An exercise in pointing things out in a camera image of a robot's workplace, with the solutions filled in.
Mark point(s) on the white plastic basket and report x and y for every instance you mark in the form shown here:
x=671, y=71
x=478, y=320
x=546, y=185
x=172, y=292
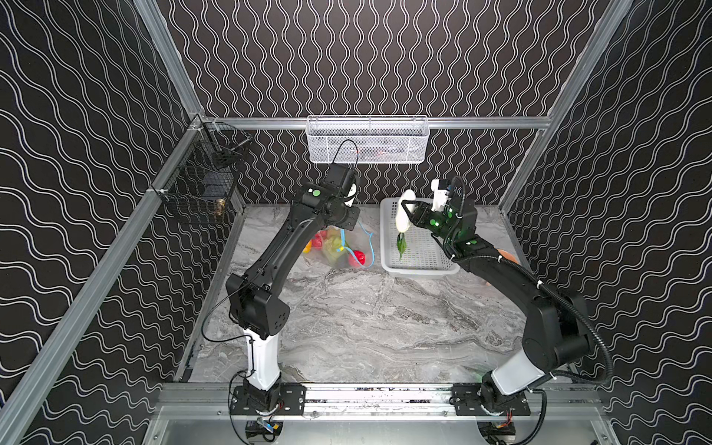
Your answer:
x=423, y=258

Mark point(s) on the clear zip top bag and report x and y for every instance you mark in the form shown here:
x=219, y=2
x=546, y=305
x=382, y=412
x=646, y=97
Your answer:
x=358, y=239

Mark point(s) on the black wire wall basket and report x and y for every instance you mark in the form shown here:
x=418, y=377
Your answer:
x=202, y=191

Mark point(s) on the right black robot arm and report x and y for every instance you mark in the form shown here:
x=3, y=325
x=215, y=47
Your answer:
x=559, y=338

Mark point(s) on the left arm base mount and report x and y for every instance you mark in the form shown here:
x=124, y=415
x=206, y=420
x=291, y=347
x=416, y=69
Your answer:
x=280, y=399

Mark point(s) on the dark green leaf piece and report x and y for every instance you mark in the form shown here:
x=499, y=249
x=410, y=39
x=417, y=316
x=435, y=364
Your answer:
x=401, y=244

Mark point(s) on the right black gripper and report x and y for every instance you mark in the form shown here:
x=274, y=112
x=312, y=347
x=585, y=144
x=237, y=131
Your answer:
x=422, y=217

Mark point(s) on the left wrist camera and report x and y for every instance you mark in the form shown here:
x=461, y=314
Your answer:
x=352, y=194

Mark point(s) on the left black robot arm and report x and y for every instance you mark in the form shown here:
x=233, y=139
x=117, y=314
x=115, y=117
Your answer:
x=254, y=296

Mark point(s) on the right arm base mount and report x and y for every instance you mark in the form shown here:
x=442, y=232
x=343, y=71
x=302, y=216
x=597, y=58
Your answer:
x=478, y=399

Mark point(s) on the aluminium front rail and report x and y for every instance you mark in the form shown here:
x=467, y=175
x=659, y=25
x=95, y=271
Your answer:
x=347, y=402

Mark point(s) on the white daikon radish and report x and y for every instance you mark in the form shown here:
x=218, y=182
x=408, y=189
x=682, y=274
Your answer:
x=404, y=207

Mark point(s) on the white mesh wall basket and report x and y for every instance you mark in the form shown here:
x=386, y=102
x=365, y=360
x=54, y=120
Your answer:
x=364, y=139

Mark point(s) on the red apple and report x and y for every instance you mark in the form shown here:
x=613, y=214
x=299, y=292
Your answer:
x=356, y=259
x=318, y=240

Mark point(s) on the green cabbage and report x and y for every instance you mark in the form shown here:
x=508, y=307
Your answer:
x=334, y=250

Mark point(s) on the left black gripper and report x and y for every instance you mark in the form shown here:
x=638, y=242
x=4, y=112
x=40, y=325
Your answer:
x=347, y=217

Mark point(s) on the orange ceramic bowl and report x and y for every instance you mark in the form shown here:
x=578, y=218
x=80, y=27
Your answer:
x=509, y=256

